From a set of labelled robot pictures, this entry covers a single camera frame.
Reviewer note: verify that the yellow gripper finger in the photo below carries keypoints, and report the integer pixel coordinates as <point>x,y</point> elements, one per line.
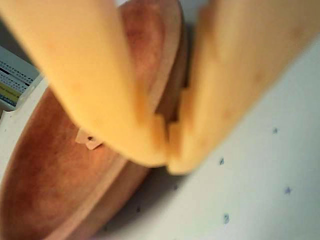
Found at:
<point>237,62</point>
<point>87,75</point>

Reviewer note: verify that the wooden clothespin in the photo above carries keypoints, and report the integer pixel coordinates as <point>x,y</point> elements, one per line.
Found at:
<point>86,140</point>

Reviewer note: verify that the round brown wooden bowl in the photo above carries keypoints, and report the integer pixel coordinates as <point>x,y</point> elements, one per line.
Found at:
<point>50,187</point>

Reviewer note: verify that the white printed box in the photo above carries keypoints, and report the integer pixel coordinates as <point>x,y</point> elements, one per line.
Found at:
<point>15,80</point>

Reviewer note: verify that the white dotted table mat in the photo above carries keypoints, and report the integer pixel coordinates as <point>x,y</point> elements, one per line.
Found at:
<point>250,200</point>

